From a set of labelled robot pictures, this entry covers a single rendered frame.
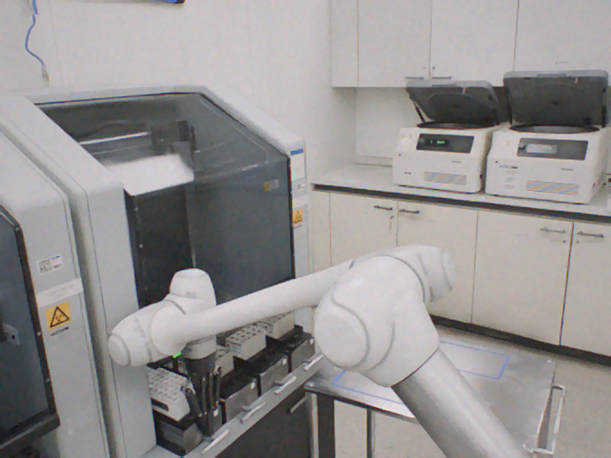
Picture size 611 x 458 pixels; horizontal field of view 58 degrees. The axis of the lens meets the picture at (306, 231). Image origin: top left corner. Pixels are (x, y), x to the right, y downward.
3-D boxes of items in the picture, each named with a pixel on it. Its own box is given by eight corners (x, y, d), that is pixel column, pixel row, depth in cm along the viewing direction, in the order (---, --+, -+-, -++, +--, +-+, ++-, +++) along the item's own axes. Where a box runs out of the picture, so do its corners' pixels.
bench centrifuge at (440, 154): (390, 186, 354) (391, 82, 335) (430, 169, 401) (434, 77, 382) (475, 195, 322) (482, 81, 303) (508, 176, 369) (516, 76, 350)
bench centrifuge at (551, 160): (483, 196, 320) (490, 72, 300) (511, 176, 369) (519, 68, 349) (589, 207, 290) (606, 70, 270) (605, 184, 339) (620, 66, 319)
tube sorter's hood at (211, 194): (38, 323, 165) (-4, 104, 146) (188, 261, 212) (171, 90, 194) (156, 371, 137) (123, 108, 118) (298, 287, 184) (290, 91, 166)
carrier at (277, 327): (289, 325, 189) (289, 310, 187) (295, 327, 188) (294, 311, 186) (268, 340, 180) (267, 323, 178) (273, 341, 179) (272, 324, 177)
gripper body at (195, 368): (200, 341, 143) (204, 373, 145) (175, 355, 136) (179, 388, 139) (222, 347, 139) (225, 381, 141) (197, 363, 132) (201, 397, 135)
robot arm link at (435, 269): (366, 242, 111) (335, 263, 100) (453, 224, 101) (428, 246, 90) (385, 303, 113) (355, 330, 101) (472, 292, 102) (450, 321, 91)
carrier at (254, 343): (261, 344, 177) (260, 327, 175) (266, 346, 176) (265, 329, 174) (236, 361, 168) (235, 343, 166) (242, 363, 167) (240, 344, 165)
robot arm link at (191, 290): (194, 317, 143) (156, 340, 132) (187, 261, 138) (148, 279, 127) (227, 325, 137) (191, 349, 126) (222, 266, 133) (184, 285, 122)
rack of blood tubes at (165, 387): (105, 390, 158) (102, 371, 156) (133, 373, 166) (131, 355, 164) (177, 424, 142) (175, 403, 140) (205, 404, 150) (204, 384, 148)
